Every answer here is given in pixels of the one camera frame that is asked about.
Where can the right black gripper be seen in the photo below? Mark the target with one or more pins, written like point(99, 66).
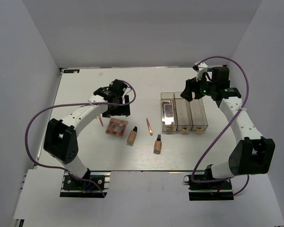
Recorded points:
point(190, 86)

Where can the pink lip pencil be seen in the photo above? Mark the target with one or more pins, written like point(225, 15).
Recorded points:
point(149, 127)

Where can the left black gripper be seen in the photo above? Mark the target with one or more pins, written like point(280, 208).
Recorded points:
point(107, 114)

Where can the glitter colour eyeshadow palette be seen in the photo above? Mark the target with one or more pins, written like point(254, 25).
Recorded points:
point(167, 104)

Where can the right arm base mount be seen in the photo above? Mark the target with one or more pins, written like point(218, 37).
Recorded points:
point(219, 191)

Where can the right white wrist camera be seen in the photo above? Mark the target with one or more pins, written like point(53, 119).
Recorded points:
point(200, 68)

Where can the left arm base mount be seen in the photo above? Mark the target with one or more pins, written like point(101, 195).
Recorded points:
point(72, 188)

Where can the square pink eyeshadow palette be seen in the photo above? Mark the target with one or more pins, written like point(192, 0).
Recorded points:
point(116, 127)

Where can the foundation bottle black cap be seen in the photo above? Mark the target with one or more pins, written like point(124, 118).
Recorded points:
point(132, 136)

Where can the clear acrylic drawer organizer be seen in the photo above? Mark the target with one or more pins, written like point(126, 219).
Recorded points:
point(188, 116)

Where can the foundation bottle pump top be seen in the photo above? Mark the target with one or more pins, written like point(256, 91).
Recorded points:
point(157, 145)

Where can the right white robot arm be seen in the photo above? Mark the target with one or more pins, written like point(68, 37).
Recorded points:
point(253, 152)

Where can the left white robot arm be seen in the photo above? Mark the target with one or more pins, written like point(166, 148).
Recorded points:
point(61, 135)

